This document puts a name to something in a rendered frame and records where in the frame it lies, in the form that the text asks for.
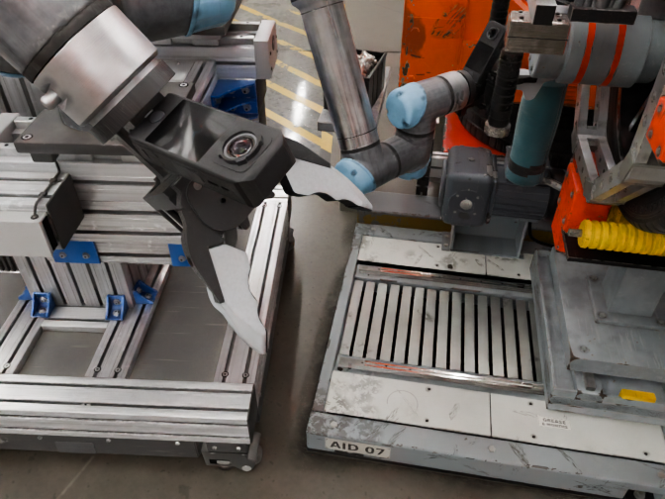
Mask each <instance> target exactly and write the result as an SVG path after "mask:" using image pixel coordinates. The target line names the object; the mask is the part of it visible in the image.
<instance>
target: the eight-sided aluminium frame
mask: <svg viewBox="0 0 665 499"><path fill-rule="evenodd" d="M590 86H591V85H583V84H578V85H577V96H576V107H575V117H574V128H573V132H572V134H571V143H572V153H574V152H575V160H576V164H577V168H578V171H579V175H580V179H581V183H582V187H583V196H584V197H585V198H586V202H587V203H592V204H603V205H613V206H618V205H624V204H625V202H627V201H629V200H631V199H633V198H635V197H637V196H640V195H642V194H644V193H646V192H648V191H650V190H652V189H654V188H656V187H662V186H663V185H664V184H665V166H660V165H659V163H658V161H657V159H656V157H655V154H654V152H653V150H652V148H651V146H650V144H649V141H648V139H647V137H646V133H647V131H648V128H649V125H650V123H651V120H652V118H653V115H654V112H655V110H656V107H657V105H658V102H659V99H660V97H661V95H664V94H665V55H664V58H663V61H662V63H661V66H660V69H659V71H658V74H657V77H656V80H655V82H654V85H653V88H652V90H651V93H650V96H649V98H648V101H647V104H646V107H645V109H644V112H643V115H642V117H641V120H640V123H639V125H638V128H637V131H636V134H635V136H634V139H633V142H632V144H631V147H630V150H629V152H628V154H627V155H626V157H625V158H624V160H622V161H621V162H619V163H618V164H615V161H614V158H613V155H612V153H611V150H610V147H609V144H608V141H607V119H608V109H609V98H610V86H597V90H596V101H595V112H594V122H593V126H587V118H588V108H589V97H590ZM591 151H592V152H594V153H595V157H596V163H597V169H598V172H599V175H600V176H599V175H598V172H597V169H596V166H595V163H594V160H593V157H592V153H591Z"/></svg>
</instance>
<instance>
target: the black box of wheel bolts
mask: <svg viewBox="0 0 665 499"><path fill-rule="evenodd" d="M356 52H357V56H358V60H359V64H360V68H361V71H362V75H363V79H364V83H365V87H366V90H367V94H368V98H369V102H370V106H371V109H372V107H373V106H374V104H375V102H376V101H377V99H378V97H379V96H380V94H381V92H382V91H383V89H384V83H385V66H386V55H387V53H386V52H383V51H376V50H361V49H356Z"/></svg>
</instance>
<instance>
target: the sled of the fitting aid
mask: <svg viewBox="0 0 665 499"><path fill-rule="evenodd" d="M550 253H551V250H548V249H535V251H534V254H533V258H532V261H531V265H530V268H529V269H530V278H531V287H532V295H533V304H534V312H535V320H536V328H537V337H538V346H539V354H540V363H541V371H542V380H543V388H544V397H545V406H546V409H549V410H556V411H563V412H570V413H577V414H584V415H591V416H598V417H605V418H611V419H618V420H625V421H632V422H638V423H645V424H652V425H659V426H665V383H663V382H656V381H649V380H641V379H634V378H626V377H619V376H612V375H604V374H598V373H590V372H583V371H576V370H568V369H567V367H566V361H565V354H564V348H563V343H562V336H561V330H560V324H559V317H558V311H557V305H556V298H555V292H554V286H553V279H552V273H551V267H550V260H549V257H550Z"/></svg>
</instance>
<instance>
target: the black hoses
mask: <svg viewBox="0 0 665 499"><path fill-rule="evenodd" d="M626 2H627V0H575V1H574V2H571V3H570V5H569V9H568V13H567V16H568V19H569V21H570V22H584V23H601V24H618V25H634V22H635V19H636V16H637V13H638V11H637V10H636V8H635V7H634V6H633V5H625V4H626Z"/></svg>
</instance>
